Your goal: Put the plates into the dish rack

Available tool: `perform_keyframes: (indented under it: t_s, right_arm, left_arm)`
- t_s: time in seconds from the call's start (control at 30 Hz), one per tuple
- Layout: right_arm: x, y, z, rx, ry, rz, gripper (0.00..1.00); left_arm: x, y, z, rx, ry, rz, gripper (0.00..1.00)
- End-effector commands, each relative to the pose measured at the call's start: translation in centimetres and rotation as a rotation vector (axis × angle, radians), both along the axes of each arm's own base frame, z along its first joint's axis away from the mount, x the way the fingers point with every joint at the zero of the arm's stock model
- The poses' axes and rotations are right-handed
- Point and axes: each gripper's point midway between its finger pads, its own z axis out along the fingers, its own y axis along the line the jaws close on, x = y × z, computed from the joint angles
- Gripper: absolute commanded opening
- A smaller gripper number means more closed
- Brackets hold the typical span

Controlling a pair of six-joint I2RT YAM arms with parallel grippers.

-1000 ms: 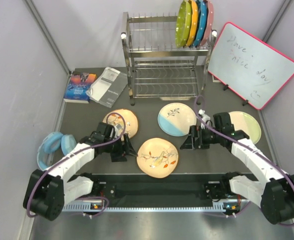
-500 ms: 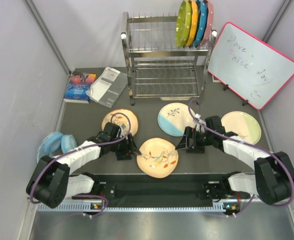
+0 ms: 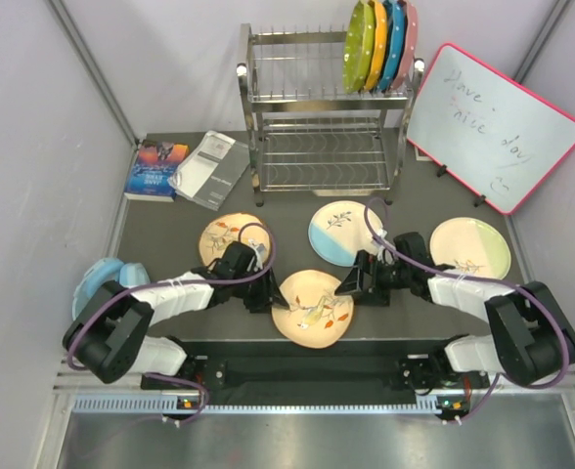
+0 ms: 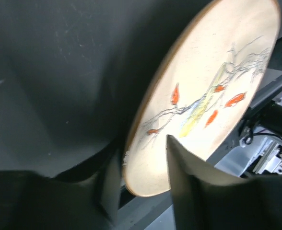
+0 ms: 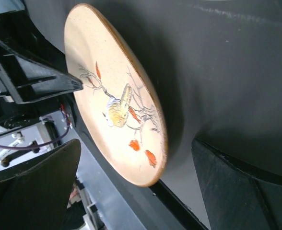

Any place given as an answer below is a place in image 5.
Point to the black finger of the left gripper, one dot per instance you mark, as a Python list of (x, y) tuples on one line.
[(31, 68)]

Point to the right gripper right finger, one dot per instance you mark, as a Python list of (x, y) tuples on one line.
[(236, 194)]

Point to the beige bird plate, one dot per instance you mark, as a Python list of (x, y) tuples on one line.
[(118, 103)]

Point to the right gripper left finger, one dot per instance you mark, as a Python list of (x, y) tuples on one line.
[(34, 194)]

